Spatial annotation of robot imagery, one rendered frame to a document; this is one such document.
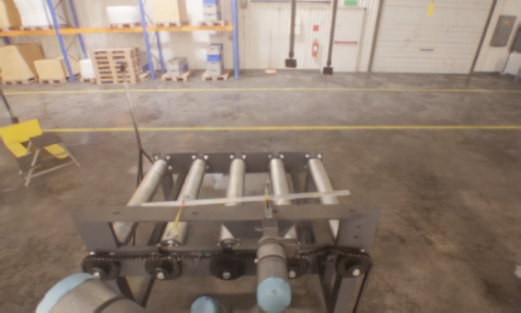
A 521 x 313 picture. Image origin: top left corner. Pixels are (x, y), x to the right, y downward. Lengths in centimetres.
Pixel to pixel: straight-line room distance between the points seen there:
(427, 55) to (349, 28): 323
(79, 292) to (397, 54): 1107
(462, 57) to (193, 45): 1008
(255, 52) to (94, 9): 566
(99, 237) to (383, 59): 1053
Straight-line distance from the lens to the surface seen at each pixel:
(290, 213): 110
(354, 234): 129
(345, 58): 1045
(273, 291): 76
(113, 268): 145
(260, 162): 206
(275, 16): 989
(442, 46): 1204
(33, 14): 1069
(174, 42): 1029
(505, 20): 1316
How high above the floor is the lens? 189
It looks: 28 degrees down
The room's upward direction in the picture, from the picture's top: straight up
